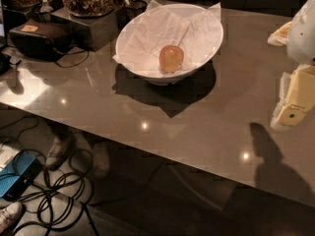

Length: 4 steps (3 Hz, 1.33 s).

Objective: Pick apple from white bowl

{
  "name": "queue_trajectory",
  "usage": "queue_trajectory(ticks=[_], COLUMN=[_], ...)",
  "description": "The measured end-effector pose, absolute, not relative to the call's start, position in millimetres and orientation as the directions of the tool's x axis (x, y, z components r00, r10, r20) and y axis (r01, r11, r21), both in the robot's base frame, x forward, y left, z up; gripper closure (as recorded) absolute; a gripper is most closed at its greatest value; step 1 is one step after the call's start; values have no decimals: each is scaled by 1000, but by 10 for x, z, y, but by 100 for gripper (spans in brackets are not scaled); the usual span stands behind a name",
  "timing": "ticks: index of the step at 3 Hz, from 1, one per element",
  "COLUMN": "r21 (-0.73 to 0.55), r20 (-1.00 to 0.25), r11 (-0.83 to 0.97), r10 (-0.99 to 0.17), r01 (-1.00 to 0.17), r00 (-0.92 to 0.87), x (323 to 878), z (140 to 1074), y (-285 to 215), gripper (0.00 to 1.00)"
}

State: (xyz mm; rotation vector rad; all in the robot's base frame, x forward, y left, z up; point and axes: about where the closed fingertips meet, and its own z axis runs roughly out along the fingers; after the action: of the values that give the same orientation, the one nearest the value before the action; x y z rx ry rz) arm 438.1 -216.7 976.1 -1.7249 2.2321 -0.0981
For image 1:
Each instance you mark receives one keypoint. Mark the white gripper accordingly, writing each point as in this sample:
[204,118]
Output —
[302,38]

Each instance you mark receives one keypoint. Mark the red yellow apple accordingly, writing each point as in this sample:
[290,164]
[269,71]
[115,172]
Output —
[170,58]

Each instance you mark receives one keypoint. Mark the white bowl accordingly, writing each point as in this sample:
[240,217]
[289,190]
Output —
[203,48]

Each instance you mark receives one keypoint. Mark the white paper napkin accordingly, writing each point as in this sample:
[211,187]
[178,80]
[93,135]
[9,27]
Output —
[151,40]

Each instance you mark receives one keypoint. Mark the black cup with scoop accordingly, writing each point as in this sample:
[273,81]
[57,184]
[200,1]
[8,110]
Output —
[134,8]

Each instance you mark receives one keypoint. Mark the white shoe under table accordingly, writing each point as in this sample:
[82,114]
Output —
[58,153]

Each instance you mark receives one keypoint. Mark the black cup with spoon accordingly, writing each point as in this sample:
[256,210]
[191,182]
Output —
[44,8]

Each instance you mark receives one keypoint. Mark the black VR headset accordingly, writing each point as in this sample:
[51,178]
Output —
[43,41]

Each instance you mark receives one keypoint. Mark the blue box on floor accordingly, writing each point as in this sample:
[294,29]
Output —
[16,176]

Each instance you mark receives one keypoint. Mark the white sneaker on floor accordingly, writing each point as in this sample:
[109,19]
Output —
[9,215]

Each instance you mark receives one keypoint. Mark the dark square pedestal box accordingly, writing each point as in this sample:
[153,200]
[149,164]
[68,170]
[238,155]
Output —
[89,33]

